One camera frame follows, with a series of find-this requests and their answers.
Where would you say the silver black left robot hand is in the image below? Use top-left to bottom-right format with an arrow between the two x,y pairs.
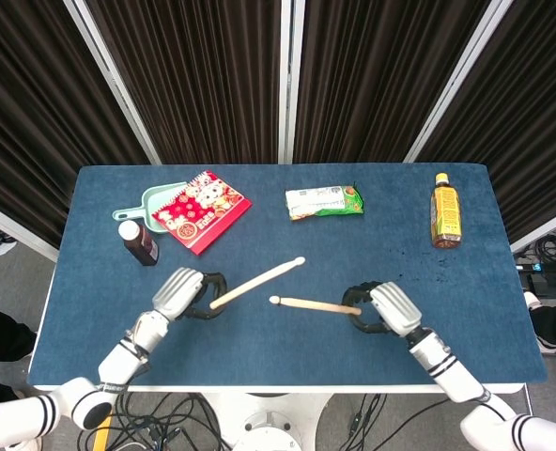
151,267 -> 228,322

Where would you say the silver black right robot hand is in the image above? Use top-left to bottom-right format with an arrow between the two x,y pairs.
342,280 -> 423,337

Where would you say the wooden drumstick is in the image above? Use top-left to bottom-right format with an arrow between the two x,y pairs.
269,294 -> 363,316
209,257 -> 306,311

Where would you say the dark juice bottle white cap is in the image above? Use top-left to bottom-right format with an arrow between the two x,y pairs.
117,219 -> 160,268

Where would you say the red cartoon spiral notebook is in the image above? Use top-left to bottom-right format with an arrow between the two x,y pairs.
151,169 -> 254,257

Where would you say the mint green plastic dustpan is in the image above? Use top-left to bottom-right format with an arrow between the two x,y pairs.
112,181 -> 188,235

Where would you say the yellow label tea bottle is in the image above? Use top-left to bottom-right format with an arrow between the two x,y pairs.
429,172 -> 462,250

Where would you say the blue fabric table cover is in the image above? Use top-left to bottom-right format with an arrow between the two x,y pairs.
26,163 -> 549,387

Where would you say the green white snack packet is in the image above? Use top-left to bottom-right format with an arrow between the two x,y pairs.
285,183 -> 366,222

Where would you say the black pedal with blue tag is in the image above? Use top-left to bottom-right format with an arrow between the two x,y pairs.
517,262 -> 556,298

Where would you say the yellow floor bar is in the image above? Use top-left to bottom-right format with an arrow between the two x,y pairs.
92,411 -> 114,451

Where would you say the dark pleated screen panel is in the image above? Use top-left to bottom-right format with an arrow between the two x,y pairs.
404,0 -> 556,255
0,0 -> 162,264
286,0 -> 514,165
64,0 -> 292,165

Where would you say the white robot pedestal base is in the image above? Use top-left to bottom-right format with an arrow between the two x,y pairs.
201,392 -> 332,451

